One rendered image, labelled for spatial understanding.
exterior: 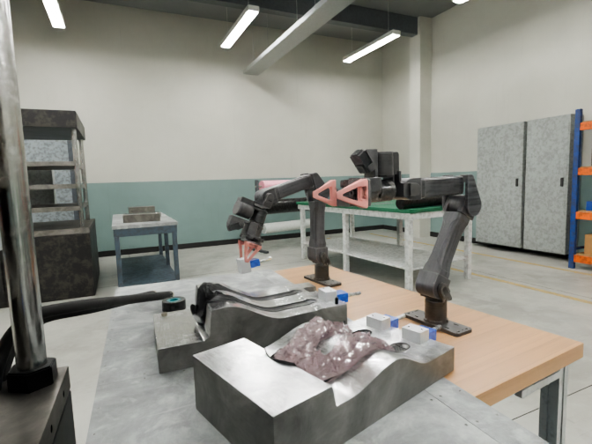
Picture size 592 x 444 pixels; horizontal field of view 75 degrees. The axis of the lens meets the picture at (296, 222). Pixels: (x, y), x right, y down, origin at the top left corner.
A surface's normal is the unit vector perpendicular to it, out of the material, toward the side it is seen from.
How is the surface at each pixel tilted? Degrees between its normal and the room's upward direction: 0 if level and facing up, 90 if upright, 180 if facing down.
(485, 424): 0
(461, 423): 0
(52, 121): 90
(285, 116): 90
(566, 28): 90
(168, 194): 90
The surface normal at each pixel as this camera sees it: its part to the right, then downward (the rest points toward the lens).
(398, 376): 0.64, 0.07
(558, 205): -0.90, 0.07
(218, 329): 0.38, 0.09
